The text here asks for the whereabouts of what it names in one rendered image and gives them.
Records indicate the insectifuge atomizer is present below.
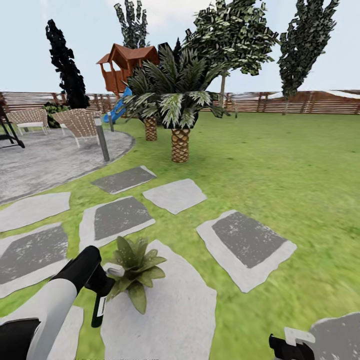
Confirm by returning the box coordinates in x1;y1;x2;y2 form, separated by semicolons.
91;292;107;328

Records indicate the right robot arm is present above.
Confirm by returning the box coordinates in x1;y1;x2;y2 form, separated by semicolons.
268;326;316;360

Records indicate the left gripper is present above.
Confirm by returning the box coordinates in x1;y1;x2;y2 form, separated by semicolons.
84;269;116;295

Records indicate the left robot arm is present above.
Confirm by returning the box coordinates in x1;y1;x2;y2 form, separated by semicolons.
0;245;125;360

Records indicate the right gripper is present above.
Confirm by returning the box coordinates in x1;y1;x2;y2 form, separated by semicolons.
268;334;315;360

